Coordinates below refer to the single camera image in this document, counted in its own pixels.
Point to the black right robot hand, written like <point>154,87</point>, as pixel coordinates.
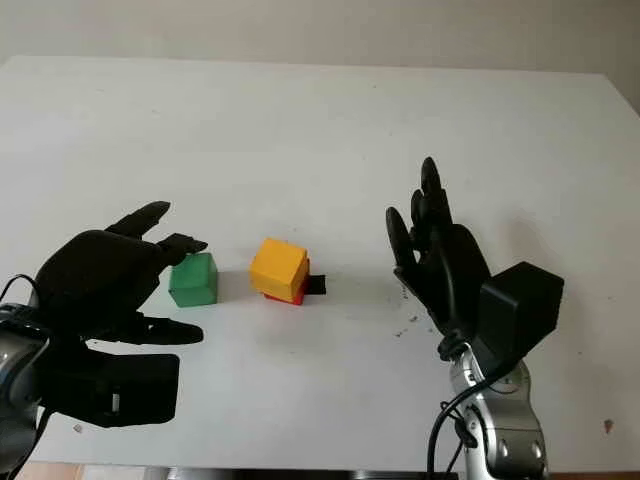
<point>450,270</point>

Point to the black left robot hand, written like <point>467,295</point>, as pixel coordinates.
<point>95,285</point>

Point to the green wooden block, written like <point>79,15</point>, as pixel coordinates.
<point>192,280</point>

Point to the red wooden block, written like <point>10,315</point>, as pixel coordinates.
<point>299,299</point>

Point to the yellow wooden block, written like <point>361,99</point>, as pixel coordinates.
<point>277,270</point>

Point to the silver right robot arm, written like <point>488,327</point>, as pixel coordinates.
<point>510,435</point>

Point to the black tape strip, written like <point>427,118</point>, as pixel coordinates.
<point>317,285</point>

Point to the small brown scrap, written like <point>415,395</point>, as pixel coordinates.
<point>607,425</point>

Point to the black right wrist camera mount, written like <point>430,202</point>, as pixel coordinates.
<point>520,310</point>

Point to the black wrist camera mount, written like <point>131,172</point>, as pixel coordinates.
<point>125,390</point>
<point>520,310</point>

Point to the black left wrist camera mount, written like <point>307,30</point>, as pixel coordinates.
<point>125,390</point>

